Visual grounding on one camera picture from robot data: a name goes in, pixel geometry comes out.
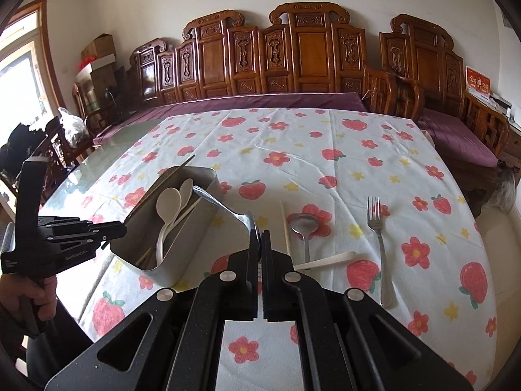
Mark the clear plastic bag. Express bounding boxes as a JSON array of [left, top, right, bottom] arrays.
[[58, 107, 90, 147]]

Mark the purple armchair cushion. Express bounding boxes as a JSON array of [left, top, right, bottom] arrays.
[[419, 106, 500, 167]]

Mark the rectangular metal container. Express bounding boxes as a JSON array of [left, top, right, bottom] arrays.
[[110, 166, 218, 286]]

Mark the person's left hand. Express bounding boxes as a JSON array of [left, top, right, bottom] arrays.
[[0, 271, 60, 322]]

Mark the white plastic spoon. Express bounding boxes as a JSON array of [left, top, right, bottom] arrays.
[[155, 187, 182, 265], [173, 178, 195, 229]]

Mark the brown cardboard box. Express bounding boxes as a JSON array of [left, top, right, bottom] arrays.
[[80, 34, 117, 63]]

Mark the wooden door frame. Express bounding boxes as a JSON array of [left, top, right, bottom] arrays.
[[0, 0, 66, 110]]

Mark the strawberry print tablecloth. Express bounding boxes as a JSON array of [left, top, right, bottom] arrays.
[[79, 108, 499, 391]]

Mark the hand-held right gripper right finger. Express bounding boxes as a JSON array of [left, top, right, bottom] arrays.
[[261, 230, 475, 391]]

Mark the long carved wooden sofa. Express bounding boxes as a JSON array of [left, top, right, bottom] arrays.
[[129, 2, 424, 121]]

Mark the white cardboard box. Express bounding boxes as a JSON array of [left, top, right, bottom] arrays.
[[75, 54, 119, 76]]

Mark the person's left forearm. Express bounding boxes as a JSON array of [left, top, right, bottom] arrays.
[[0, 299, 94, 387]]

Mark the metal fork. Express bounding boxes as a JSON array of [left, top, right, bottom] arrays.
[[367, 196, 398, 309]]

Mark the long purple sofa cushion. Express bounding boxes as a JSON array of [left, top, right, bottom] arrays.
[[93, 92, 369, 145]]

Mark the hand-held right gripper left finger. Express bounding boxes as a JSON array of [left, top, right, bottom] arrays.
[[44, 230, 261, 391]]

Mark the dark wooden dining chair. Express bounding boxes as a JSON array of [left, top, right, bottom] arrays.
[[41, 116, 88, 172]]

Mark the carved wooden armchair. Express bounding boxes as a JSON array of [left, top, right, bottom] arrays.
[[378, 13, 511, 218]]

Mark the white plastic utensil handle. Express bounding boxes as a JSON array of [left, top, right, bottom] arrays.
[[293, 251, 369, 270]]

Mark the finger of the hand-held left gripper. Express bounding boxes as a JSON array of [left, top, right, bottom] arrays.
[[47, 221, 125, 250], [38, 217, 95, 231]]

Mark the metal spoon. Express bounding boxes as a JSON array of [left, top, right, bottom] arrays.
[[192, 185, 258, 234], [290, 214, 320, 265]]

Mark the dark bag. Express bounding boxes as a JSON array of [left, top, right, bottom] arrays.
[[0, 122, 45, 164]]

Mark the grey fluffy duster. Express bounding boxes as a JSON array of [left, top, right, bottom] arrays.
[[488, 169, 520, 212]]

